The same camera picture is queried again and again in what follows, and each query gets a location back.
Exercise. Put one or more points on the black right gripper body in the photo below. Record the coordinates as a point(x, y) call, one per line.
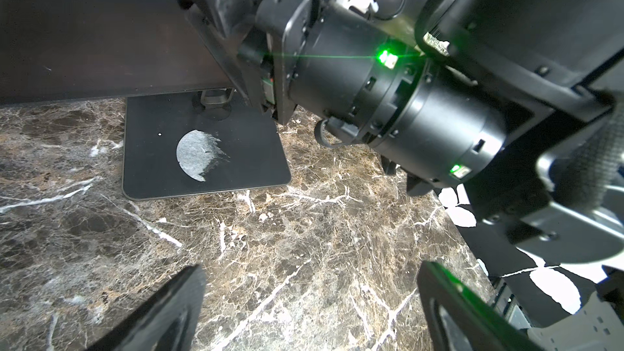
point(258, 43)

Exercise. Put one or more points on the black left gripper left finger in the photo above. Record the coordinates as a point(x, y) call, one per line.
point(166, 321)

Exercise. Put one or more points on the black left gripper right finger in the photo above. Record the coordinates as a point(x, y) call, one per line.
point(458, 319)

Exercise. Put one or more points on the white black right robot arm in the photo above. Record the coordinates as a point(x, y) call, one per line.
point(519, 101)

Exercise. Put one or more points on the black monitor stand base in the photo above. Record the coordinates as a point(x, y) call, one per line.
point(175, 147)

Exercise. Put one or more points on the black computer monitor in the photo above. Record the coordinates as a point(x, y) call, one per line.
point(81, 49)

